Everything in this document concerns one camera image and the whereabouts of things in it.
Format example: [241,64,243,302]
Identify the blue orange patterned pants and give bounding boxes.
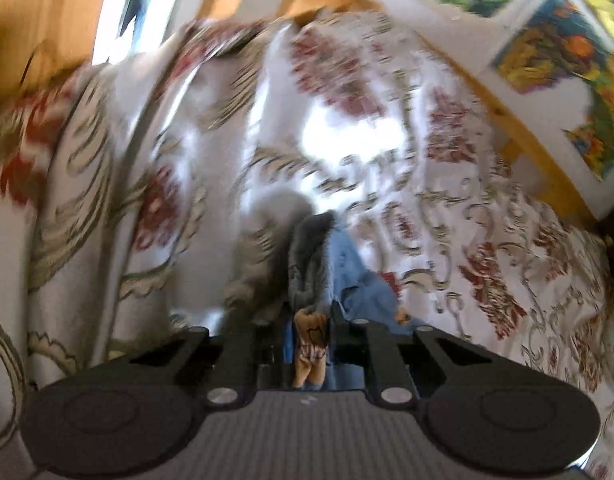
[285,211,413,389]

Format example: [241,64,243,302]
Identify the white floral bedspread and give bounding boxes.
[0,13,614,479]

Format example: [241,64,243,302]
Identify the yellow green wall poster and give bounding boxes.
[492,0,614,181]

